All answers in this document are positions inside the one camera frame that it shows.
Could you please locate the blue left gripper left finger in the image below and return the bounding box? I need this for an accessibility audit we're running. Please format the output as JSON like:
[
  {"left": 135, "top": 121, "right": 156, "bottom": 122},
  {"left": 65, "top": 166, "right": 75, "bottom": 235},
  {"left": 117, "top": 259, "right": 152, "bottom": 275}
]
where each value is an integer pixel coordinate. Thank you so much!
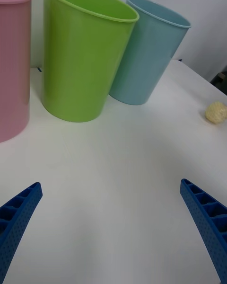
[{"left": 0, "top": 182, "right": 43, "bottom": 284}]

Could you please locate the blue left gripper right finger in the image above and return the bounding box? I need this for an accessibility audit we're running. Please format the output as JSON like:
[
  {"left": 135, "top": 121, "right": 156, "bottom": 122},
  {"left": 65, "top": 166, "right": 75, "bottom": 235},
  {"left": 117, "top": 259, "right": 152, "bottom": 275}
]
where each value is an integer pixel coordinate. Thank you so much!
[{"left": 179, "top": 178, "right": 227, "bottom": 284}]

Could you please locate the pale yellow ball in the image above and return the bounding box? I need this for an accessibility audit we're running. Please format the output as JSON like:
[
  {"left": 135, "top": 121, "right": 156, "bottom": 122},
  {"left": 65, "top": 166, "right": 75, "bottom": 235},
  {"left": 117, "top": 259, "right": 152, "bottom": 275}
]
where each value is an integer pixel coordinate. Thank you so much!
[{"left": 204, "top": 101, "right": 227, "bottom": 125}]

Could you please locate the pink plastic waste bin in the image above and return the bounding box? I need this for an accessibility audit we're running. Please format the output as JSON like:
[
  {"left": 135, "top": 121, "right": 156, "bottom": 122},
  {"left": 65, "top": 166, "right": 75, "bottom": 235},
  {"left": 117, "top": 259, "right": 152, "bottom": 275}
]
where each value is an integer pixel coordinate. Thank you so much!
[{"left": 0, "top": 0, "right": 35, "bottom": 143}]

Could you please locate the green plastic waste bin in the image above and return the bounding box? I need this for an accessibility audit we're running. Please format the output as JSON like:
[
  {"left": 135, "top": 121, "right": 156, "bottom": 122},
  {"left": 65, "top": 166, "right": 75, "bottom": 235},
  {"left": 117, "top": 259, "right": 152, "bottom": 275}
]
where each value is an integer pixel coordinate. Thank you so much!
[{"left": 41, "top": 0, "right": 140, "bottom": 123}]

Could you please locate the pale blue plastic waste bin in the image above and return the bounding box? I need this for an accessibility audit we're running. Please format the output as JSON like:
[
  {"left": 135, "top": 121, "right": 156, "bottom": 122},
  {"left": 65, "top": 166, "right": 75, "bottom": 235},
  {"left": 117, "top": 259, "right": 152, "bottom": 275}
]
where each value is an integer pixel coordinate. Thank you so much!
[{"left": 108, "top": 0, "right": 192, "bottom": 106}]

